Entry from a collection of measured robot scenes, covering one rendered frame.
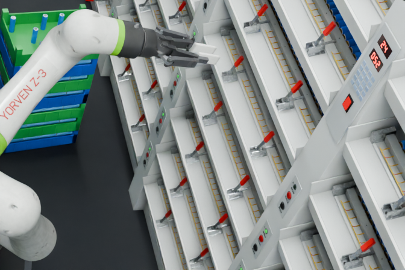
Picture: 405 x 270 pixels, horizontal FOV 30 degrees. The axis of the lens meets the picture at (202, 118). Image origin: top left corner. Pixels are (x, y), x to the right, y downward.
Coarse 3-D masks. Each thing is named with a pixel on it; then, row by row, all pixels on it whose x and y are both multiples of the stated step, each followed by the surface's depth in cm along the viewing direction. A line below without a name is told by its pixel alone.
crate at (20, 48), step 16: (16, 16) 264; (32, 16) 267; (48, 16) 270; (64, 16) 273; (16, 32) 264; (32, 32) 266; (48, 32) 269; (16, 48) 248; (32, 48) 261; (16, 64) 253
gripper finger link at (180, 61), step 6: (168, 60) 191; (174, 60) 193; (180, 60) 194; (186, 60) 194; (192, 60) 196; (198, 60) 197; (168, 66) 193; (180, 66) 196; (186, 66) 196; (192, 66) 197
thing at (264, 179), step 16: (208, 32) 222; (224, 32) 221; (224, 48) 220; (224, 64) 216; (224, 96) 211; (240, 96) 209; (240, 112) 205; (256, 112) 205; (240, 128) 202; (256, 128) 202; (240, 144) 203; (256, 144) 199; (272, 144) 199; (256, 160) 196; (272, 160) 196; (256, 176) 193; (272, 176) 193; (272, 192) 190
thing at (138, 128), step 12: (120, 60) 314; (120, 72) 310; (132, 72) 309; (120, 84) 306; (132, 84) 306; (120, 96) 307; (132, 96) 302; (132, 108) 298; (132, 120) 295; (144, 120) 294; (132, 132) 291; (144, 132) 290; (144, 144) 288
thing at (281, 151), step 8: (232, 32) 220; (232, 40) 221; (240, 48) 216; (240, 64) 214; (248, 64) 212; (248, 72) 211; (248, 80) 211; (256, 80) 209; (256, 88) 207; (248, 96) 207; (256, 96) 206; (264, 104) 204; (264, 112) 202; (264, 120) 203; (272, 120) 200; (272, 128) 199; (264, 136) 199; (280, 144) 196; (280, 152) 194; (280, 160) 195; (288, 160) 193; (288, 168) 191; (280, 176) 191
